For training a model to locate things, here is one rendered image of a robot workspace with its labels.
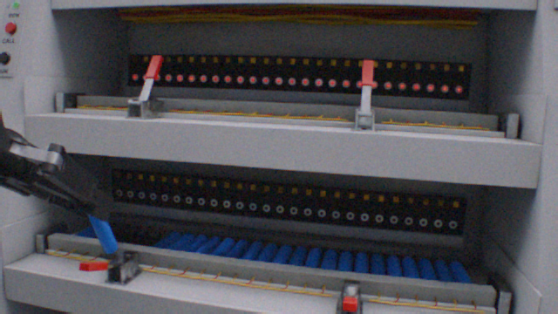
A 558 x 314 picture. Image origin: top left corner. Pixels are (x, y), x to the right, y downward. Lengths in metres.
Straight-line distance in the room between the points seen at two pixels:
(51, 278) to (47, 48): 0.30
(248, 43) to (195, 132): 0.27
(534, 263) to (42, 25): 0.65
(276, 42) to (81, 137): 0.34
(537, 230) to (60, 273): 0.53
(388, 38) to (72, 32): 0.48
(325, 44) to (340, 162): 0.29
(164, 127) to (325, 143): 0.18
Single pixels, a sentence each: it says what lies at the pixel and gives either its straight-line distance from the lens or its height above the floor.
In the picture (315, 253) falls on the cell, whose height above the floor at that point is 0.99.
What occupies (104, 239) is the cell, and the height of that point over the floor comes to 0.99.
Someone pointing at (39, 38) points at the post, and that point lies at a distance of 0.63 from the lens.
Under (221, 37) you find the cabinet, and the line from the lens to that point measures 0.72.
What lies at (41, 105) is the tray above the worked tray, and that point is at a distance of 0.63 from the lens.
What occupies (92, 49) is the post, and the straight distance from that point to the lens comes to 0.72.
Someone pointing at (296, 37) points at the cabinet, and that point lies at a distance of 0.69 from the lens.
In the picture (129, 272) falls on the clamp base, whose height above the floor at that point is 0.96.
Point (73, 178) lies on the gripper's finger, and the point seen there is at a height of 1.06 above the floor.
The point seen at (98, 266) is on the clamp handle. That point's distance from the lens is 0.47.
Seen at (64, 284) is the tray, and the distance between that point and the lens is 0.55.
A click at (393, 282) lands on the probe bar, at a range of 0.48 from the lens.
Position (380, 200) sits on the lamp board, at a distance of 0.59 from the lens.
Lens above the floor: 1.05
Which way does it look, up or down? 6 degrees up
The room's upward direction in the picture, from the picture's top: 5 degrees clockwise
